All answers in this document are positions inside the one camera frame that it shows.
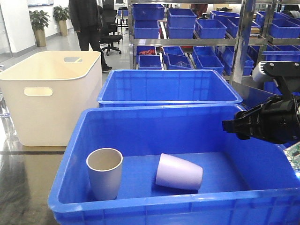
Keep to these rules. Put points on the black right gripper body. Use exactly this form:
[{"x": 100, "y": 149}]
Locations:
[{"x": 277, "y": 120}]

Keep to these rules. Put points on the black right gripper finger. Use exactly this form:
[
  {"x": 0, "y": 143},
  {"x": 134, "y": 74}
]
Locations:
[{"x": 240, "y": 125}]

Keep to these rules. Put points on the purple plastic cup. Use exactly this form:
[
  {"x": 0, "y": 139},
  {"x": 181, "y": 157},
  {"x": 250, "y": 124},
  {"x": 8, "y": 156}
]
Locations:
[{"x": 175, "y": 172}]

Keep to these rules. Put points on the beige plastic cup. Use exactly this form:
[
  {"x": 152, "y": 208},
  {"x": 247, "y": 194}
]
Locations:
[{"x": 105, "y": 170}]

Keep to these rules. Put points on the large blue bin front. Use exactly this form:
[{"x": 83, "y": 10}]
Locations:
[{"x": 245, "y": 182}]

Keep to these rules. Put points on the large blue bin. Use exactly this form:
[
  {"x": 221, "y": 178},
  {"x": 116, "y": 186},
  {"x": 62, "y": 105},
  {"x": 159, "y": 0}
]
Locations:
[
  {"x": 245, "y": 182},
  {"x": 166, "y": 87}
]

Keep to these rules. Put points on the large blue bin rear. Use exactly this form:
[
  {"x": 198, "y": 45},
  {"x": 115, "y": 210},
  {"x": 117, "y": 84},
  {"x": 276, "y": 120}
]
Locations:
[{"x": 166, "y": 87}]

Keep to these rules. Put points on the cream plastic storage bin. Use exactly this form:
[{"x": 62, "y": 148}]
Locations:
[{"x": 47, "y": 92}]

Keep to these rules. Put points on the green circuit board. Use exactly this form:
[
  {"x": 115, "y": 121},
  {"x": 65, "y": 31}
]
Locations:
[{"x": 292, "y": 153}]

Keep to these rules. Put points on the steel shelving rack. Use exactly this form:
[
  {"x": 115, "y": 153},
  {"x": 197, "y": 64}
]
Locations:
[{"x": 238, "y": 40}]

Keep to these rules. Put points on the black office chair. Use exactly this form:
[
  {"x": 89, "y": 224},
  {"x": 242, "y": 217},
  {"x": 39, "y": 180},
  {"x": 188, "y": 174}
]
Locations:
[{"x": 109, "y": 32}]

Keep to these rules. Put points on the person in black clothes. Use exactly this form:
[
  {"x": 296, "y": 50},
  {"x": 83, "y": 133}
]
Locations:
[{"x": 86, "y": 22}]

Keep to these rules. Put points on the potted plant gold pot right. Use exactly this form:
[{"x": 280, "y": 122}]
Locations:
[{"x": 61, "y": 15}]

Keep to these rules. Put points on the potted plant gold pot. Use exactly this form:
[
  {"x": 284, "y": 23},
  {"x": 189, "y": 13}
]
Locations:
[
  {"x": 39, "y": 20},
  {"x": 61, "y": 15}
]

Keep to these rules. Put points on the potted plant gold pot left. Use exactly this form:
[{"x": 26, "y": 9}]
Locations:
[{"x": 39, "y": 20}]

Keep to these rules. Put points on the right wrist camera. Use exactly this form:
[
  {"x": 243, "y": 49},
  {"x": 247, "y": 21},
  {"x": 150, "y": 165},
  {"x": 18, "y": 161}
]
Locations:
[{"x": 284, "y": 74}]

